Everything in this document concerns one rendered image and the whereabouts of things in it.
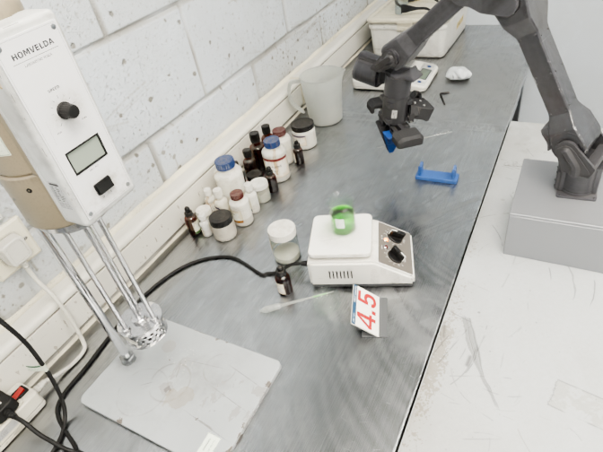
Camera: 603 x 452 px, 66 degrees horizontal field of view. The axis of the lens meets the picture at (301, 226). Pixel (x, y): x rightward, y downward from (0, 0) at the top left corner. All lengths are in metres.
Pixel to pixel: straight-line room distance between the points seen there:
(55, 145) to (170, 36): 0.69
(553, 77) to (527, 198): 0.22
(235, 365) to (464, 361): 0.38
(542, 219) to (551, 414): 0.33
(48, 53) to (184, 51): 0.71
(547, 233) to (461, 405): 0.36
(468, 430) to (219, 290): 0.53
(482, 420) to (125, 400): 0.57
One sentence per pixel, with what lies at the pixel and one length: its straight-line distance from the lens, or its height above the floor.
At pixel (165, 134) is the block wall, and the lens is 1.14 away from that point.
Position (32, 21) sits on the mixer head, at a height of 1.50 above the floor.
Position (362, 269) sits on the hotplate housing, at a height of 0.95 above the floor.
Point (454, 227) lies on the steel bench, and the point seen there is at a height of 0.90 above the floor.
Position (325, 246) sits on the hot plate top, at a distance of 0.88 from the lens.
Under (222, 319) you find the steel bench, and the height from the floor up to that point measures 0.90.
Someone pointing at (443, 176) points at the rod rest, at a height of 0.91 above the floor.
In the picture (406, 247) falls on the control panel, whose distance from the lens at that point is 0.95.
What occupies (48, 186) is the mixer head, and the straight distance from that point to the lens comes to 0.54.
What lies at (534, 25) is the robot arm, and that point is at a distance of 0.86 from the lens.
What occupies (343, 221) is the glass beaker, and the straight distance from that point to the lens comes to 0.87.
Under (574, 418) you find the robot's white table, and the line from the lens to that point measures 0.81.
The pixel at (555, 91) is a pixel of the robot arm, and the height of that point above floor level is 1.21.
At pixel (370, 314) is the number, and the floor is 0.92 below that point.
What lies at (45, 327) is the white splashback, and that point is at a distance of 0.98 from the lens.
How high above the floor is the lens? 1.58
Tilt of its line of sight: 39 degrees down
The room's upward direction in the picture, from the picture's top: 11 degrees counter-clockwise
